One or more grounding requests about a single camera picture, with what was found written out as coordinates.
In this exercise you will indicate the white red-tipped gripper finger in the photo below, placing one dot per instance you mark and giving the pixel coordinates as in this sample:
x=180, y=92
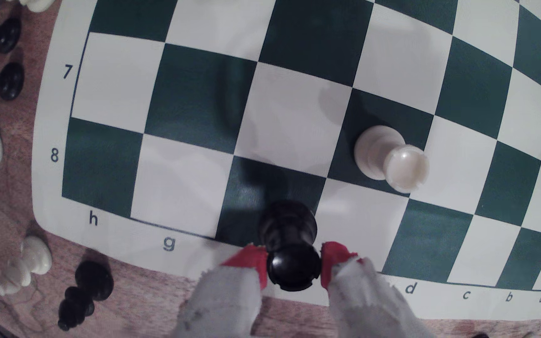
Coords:
x=369, y=305
x=223, y=305

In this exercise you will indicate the white chess rook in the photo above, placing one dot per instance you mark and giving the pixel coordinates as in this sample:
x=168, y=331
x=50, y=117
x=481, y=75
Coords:
x=388, y=157

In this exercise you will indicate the black chess piece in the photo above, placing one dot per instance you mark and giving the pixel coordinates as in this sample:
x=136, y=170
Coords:
x=480, y=335
x=87, y=291

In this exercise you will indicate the black chess rook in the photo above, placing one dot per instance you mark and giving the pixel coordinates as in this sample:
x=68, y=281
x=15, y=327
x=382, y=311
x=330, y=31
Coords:
x=291, y=244

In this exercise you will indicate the green white chess board mat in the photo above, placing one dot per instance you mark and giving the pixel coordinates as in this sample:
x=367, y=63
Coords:
x=294, y=117

